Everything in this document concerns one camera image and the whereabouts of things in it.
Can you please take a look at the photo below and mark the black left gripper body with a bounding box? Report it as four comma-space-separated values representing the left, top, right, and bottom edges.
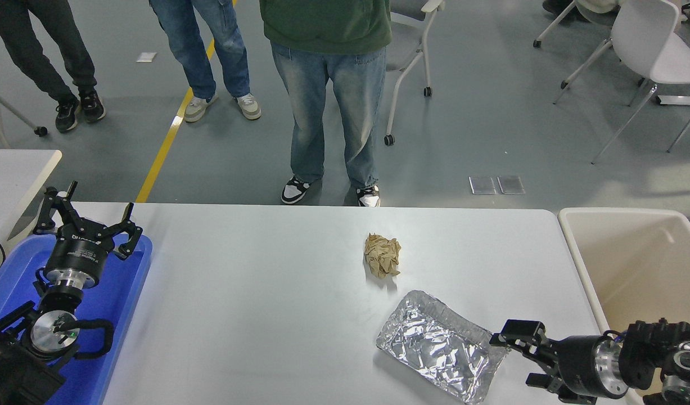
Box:
44, 226, 115, 277

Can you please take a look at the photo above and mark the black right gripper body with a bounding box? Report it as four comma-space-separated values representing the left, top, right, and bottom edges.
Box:
554, 335, 605, 401

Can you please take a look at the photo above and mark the silver foil tray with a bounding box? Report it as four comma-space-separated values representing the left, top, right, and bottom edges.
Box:
376, 289, 512, 404

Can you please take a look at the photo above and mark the large pale plastic bin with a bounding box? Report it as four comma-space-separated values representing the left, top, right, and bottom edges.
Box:
557, 207, 690, 405

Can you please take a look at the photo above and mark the white-legged caster chair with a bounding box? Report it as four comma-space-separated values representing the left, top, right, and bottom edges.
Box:
532, 0, 621, 91

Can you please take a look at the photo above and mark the white shell chair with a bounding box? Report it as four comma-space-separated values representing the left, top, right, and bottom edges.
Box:
553, 0, 690, 165

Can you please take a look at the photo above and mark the grey-legged caster chair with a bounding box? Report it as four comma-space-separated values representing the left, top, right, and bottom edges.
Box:
0, 67, 48, 150

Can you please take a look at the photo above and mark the blue plastic tray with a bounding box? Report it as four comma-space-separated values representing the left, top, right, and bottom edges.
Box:
0, 233, 153, 405

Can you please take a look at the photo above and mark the grey chair with casters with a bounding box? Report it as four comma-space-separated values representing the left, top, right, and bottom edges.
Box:
383, 0, 445, 147

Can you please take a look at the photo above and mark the tan paper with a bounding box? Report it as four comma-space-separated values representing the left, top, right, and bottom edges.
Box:
363, 232, 402, 279

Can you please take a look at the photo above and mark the white side table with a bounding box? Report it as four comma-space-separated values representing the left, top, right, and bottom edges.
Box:
0, 148, 63, 254

